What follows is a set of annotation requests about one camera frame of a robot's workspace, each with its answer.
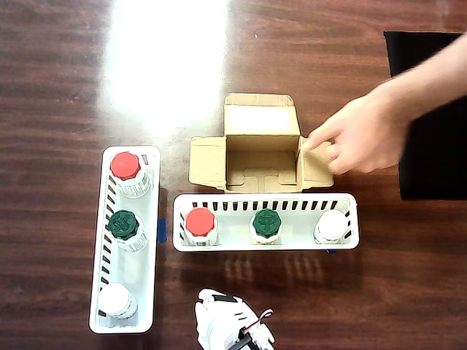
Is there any white bottle with red cap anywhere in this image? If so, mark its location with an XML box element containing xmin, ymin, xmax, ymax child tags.
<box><xmin>184</xmin><ymin>207</ymin><xmax>220</xmax><ymax>247</ymax></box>
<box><xmin>110</xmin><ymin>152</ymin><xmax>153</xmax><ymax>200</ymax></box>

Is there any white bottle with green cap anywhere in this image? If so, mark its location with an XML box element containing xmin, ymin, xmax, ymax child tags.
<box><xmin>249</xmin><ymin>208</ymin><xmax>284</xmax><ymax>245</ymax></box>
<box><xmin>107</xmin><ymin>209</ymin><xmax>149</xmax><ymax>253</ymax></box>

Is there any cardboard box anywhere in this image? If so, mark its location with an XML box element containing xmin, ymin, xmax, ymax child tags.
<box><xmin>188</xmin><ymin>93</ymin><xmax>335</xmax><ymax>194</ymax></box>

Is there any person's bare forearm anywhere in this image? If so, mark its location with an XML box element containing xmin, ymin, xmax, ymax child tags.
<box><xmin>397</xmin><ymin>31</ymin><xmax>467</xmax><ymax>121</ymax></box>

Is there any person's bare hand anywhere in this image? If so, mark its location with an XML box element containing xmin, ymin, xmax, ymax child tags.
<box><xmin>302</xmin><ymin>78</ymin><xmax>415</xmax><ymax>176</ymax></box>

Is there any black cloth mat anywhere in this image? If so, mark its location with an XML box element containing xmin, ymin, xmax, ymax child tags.
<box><xmin>382</xmin><ymin>31</ymin><xmax>467</xmax><ymax>201</ymax></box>

